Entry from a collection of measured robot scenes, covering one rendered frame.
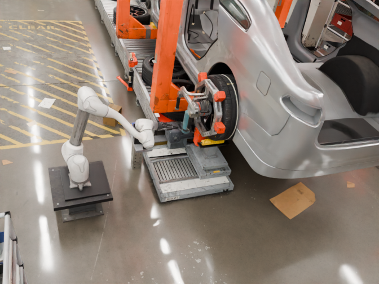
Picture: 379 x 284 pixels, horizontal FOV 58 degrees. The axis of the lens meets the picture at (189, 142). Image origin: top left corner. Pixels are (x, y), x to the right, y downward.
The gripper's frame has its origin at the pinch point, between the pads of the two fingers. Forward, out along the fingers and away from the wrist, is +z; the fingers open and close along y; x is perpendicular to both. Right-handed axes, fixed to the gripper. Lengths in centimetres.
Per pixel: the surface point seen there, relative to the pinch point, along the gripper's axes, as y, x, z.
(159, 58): 50, -46, -14
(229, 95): -16, -51, 30
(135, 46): 267, 29, 61
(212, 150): -3, 25, 59
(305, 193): -69, 28, 158
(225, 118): -26, -33, 29
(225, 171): -24, 36, 71
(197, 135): 1.4, 8.6, 32.9
